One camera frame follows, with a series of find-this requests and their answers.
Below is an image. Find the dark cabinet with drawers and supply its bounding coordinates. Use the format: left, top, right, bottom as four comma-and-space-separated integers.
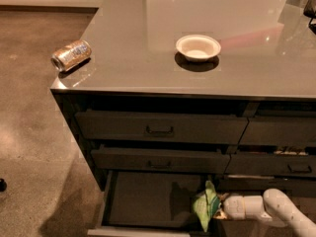
49, 0, 316, 237

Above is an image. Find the dark object on counter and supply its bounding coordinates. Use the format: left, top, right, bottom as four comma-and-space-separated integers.
303, 0, 316, 35

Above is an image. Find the gold soda can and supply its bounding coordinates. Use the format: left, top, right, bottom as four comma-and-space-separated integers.
50, 40, 92, 72

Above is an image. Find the bottom right drawer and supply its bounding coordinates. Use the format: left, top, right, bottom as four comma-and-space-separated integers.
215, 177, 316, 198

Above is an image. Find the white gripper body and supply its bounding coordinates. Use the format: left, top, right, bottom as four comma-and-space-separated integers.
223, 194, 272, 222

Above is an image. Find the top right drawer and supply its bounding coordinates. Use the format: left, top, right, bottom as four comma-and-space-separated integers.
240, 117, 316, 147

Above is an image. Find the open bottom left drawer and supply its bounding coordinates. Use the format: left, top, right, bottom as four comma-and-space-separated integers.
88, 171, 226, 237

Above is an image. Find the small black floor object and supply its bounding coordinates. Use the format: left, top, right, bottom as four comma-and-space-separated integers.
0, 178, 7, 192

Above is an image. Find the top left drawer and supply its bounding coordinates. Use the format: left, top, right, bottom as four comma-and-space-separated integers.
75, 110, 248, 144

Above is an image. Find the green rice chip bag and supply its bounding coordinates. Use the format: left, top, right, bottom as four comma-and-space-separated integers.
192, 181, 220, 232

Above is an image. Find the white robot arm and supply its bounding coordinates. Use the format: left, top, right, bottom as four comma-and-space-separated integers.
214, 189, 316, 237

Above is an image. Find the middle right drawer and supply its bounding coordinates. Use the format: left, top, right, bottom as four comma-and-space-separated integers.
225, 152, 316, 178

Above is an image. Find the middle left drawer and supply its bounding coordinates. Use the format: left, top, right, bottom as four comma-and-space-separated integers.
91, 146, 230, 174

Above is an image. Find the white paper bowl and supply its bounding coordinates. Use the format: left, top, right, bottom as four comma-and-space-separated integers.
176, 35, 221, 62

